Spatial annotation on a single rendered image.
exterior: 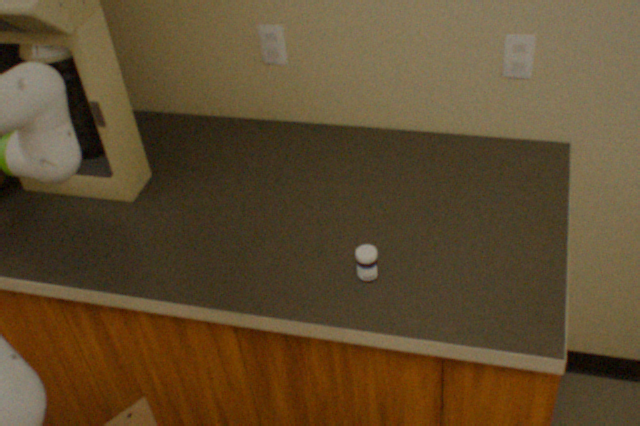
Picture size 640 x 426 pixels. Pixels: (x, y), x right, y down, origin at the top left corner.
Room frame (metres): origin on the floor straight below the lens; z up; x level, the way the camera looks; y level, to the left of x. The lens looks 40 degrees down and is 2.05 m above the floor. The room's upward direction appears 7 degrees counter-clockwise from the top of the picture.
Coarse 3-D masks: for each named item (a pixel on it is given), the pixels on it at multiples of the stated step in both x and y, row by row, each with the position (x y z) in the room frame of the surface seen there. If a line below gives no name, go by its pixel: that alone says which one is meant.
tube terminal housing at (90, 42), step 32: (96, 0) 1.53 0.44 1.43; (0, 32) 1.50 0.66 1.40; (96, 32) 1.50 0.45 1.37; (96, 64) 1.47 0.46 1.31; (96, 96) 1.44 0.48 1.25; (128, 128) 1.51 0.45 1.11; (128, 160) 1.47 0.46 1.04; (64, 192) 1.50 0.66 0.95; (96, 192) 1.47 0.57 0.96; (128, 192) 1.44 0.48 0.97
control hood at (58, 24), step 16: (0, 0) 1.39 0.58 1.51; (16, 0) 1.38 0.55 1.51; (32, 0) 1.37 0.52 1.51; (48, 0) 1.39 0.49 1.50; (64, 0) 1.43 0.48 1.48; (0, 16) 1.37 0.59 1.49; (16, 16) 1.36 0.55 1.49; (32, 16) 1.34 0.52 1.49; (48, 16) 1.37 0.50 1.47; (64, 16) 1.42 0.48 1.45; (16, 32) 1.45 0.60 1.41; (32, 32) 1.43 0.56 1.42; (48, 32) 1.42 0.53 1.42; (64, 32) 1.41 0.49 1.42
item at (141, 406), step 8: (144, 400) 0.67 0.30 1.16; (128, 408) 0.68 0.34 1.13; (136, 408) 0.66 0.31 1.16; (144, 408) 0.66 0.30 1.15; (120, 416) 0.68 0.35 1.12; (128, 416) 0.65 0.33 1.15; (136, 416) 0.64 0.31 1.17; (144, 416) 0.65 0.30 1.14; (152, 416) 0.67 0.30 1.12; (112, 424) 0.68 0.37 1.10; (120, 424) 0.65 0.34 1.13; (128, 424) 0.63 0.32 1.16; (136, 424) 0.63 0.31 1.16; (144, 424) 0.65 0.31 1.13; (152, 424) 0.66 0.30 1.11
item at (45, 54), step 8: (24, 48) 1.52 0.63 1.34; (32, 48) 1.51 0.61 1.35; (40, 48) 1.50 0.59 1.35; (48, 48) 1.50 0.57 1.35; (56, 48) 1.50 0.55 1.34; (64, 48) 1.51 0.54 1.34; (24, 56) 1.52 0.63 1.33; (32, 56) 1.50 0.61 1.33; (40, 56) 1.50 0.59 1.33; (48, 56) 1.50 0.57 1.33; (56, 56) 1.50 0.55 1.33; (64, 56) 1.50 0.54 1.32; (72, 56) 1.51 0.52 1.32
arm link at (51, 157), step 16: (64, 128) 1.16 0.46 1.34; (0, 144) 1.18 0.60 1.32; (16, 144) 1.16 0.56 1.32; (32, 144) 1.13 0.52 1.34; (48, 144) 1.13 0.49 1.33; (64, 144) 1.15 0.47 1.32; (0, 160) 1.16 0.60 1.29; (16, 160) 1.15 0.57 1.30; (32, 160) 1.13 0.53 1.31; (48, 160) 1.12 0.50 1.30; (64, 160) 1.13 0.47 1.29; (32, 176) 1.13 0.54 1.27; (48, 176) 1.12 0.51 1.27; (64, 176) 1.13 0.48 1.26
